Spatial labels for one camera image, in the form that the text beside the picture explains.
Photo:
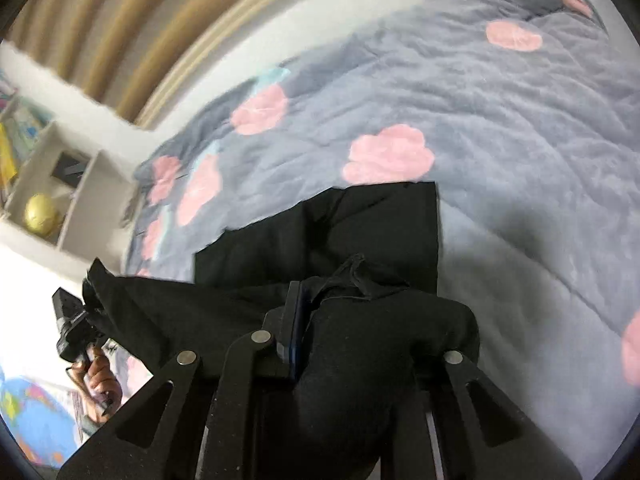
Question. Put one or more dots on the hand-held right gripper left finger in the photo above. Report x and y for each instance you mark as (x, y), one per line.
(295, 332)

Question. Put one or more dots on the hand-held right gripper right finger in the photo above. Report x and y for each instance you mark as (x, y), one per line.
(452, 385)

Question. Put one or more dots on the black hooded jacket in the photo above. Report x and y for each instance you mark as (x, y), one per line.
(350, 220)

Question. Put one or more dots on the person's left hand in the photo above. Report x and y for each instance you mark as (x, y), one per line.
(100, 375)

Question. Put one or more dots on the white bookshelf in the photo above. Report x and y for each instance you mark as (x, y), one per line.
(80, 240)

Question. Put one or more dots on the golden globe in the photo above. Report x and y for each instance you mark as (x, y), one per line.
(42, 214)

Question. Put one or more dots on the black box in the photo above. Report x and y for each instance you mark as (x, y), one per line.
(69, 166)

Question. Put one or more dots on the row of books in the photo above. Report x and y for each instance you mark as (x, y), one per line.
(20, 125)

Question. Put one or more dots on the grey floral blanket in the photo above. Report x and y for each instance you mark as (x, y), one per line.
(500, 110)

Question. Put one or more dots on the striped window blind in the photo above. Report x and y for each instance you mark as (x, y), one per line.
(150, 20)

